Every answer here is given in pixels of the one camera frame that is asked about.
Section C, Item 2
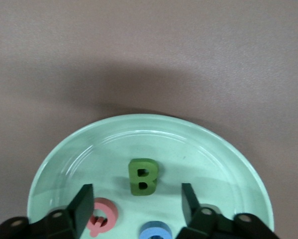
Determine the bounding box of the brown table cover mat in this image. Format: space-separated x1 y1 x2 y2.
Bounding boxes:
0 0 298 239

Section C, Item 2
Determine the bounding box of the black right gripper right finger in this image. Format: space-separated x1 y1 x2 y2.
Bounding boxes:
176 183 280 239

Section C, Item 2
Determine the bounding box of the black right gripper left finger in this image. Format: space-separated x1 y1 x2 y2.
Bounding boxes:
0 184 94 239

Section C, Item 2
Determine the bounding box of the pink letter Q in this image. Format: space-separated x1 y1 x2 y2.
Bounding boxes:
87 197 119 238

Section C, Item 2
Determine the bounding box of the green capital letter B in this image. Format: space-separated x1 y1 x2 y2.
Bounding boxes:
128 158 160 197

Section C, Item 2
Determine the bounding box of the light green plate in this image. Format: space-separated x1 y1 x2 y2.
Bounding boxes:
26 114 275 239

